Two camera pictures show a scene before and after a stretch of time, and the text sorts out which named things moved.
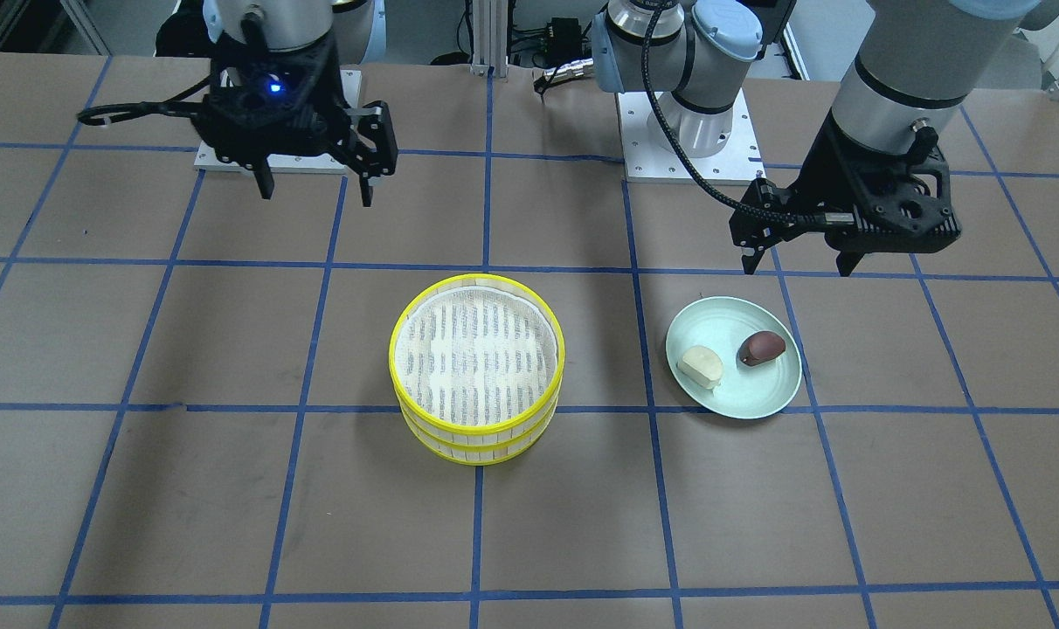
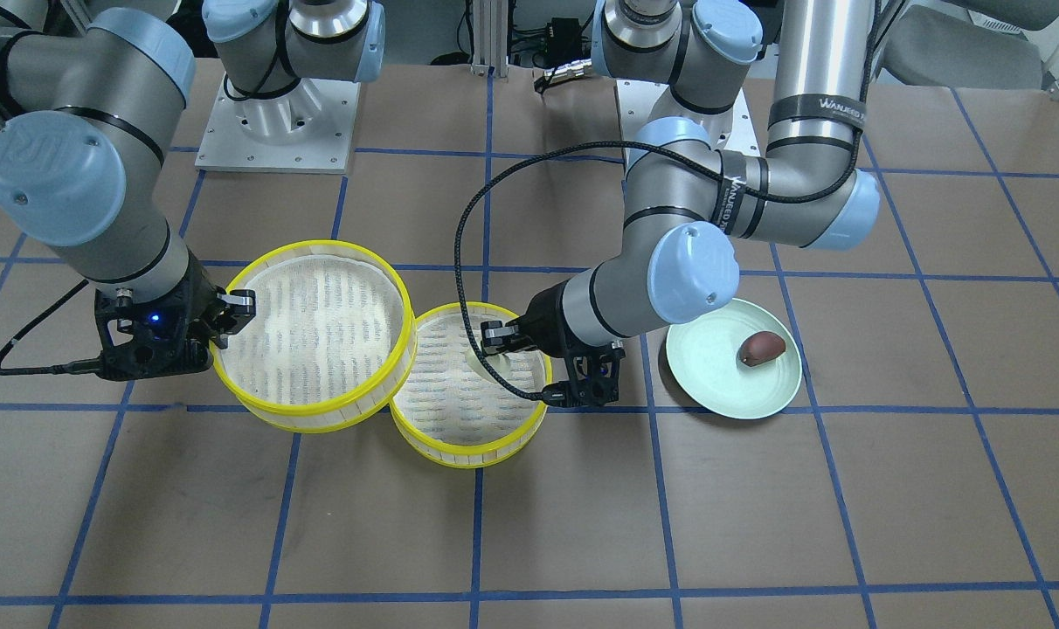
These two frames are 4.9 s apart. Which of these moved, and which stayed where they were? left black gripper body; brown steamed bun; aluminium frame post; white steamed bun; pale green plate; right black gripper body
Moved: right black gripper body; white steamed bun; left black gripper body
Stayed: brown steamed bun; pale green plate; aluminium frame post
